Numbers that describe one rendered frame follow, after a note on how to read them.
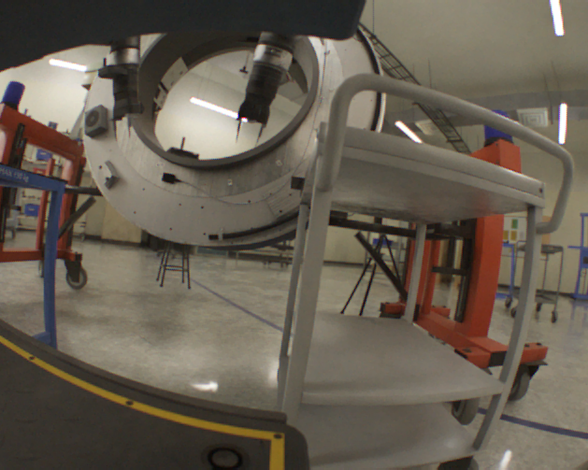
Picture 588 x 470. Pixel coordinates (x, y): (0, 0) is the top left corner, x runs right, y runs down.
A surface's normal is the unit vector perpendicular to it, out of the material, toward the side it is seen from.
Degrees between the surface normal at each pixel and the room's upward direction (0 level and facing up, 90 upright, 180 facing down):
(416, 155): 90
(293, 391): 90
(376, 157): 90
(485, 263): 90
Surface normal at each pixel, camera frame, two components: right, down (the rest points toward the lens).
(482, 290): 0.03, -0.03
